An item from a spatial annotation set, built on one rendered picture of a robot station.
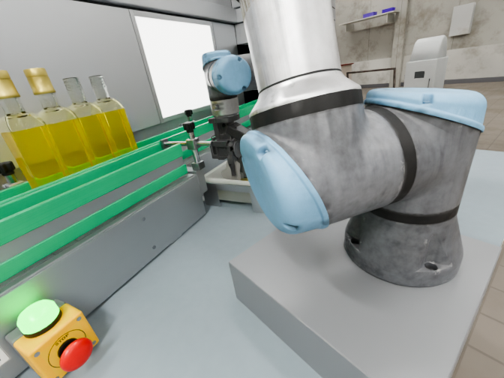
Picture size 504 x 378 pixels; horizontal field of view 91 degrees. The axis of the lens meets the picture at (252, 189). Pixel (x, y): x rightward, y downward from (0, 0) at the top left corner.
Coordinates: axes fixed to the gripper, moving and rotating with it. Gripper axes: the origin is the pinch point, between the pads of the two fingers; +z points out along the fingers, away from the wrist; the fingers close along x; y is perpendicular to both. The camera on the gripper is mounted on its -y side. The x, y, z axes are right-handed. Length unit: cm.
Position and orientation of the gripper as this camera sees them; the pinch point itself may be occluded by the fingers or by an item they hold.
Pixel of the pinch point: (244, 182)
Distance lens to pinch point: 75.7
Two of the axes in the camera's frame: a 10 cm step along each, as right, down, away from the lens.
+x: -4.5, 4.4, -7.8
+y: -8.8, -0.9, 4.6
